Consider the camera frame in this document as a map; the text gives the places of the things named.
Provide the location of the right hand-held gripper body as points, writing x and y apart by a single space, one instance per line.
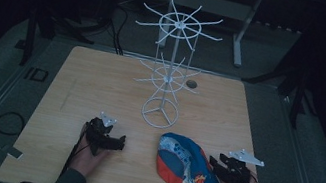
236 173

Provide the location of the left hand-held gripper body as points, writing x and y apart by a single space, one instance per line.
99 136

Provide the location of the person's left hand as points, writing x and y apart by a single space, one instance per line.
84 160

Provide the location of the round grey table grommet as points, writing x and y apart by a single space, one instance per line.
191 84

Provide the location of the grey tape piece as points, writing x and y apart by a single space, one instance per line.
13 151

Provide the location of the black stand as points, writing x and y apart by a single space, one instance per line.
299 95
30 34

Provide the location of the grey metal desk frame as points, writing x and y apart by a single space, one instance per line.
213 5

